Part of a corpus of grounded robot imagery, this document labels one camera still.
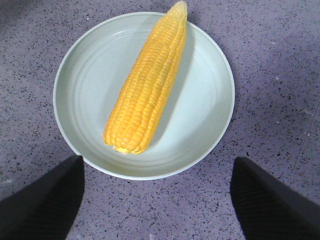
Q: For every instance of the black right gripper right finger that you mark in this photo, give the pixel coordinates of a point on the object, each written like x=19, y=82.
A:
x=267, y=209

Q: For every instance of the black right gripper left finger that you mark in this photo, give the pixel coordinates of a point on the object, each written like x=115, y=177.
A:
x=47, y=208

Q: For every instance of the yellow corn cob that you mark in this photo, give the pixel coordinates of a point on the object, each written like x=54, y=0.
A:
x=134, y=119

